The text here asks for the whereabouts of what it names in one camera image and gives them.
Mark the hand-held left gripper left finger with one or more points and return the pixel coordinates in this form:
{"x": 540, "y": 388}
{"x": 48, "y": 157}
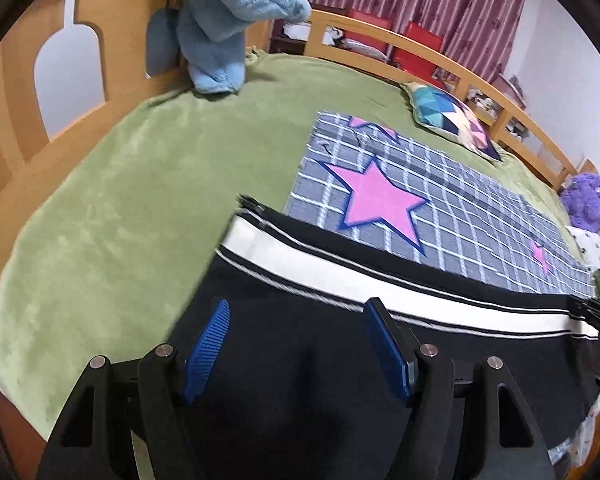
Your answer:
{"x": 207, "y": 350}

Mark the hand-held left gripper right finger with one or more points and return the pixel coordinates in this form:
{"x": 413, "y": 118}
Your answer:
{"x": 387, "y": 355}

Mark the black pants with white stripe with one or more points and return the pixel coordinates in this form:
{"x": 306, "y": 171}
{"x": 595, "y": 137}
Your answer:
{"x": 305, "y": 385}

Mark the white patterned cloth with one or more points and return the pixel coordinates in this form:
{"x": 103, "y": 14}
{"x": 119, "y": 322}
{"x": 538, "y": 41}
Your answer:
{"x": 587, "y": 250}

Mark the purple plush toy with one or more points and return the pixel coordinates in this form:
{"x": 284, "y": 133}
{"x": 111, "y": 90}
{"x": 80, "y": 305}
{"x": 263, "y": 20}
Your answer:
{"x": 587, "y": 200}

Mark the grey checked star blanket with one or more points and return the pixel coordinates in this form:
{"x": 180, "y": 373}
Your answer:
{"x": 455, "y": 185}

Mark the green fleece blanket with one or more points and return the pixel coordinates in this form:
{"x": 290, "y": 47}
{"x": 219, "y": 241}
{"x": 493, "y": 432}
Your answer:
{"x": 130, "y": 185}

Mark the colourful geometric pillow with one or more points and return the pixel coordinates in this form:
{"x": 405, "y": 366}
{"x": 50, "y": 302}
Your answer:
{"x": 450, "y": 115}

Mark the red chair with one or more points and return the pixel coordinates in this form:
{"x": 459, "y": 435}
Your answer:
{"x": 420, "y": 47}
{"x": 367, "y": 22}

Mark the light blue plush toy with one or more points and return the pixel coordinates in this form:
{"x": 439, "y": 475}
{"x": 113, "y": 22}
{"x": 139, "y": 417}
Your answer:
{"x": 230, "y": 0}

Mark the wooden bed frame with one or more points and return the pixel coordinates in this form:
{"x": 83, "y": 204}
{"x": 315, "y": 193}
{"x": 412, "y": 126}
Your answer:
{"x": 125, "y": 10}

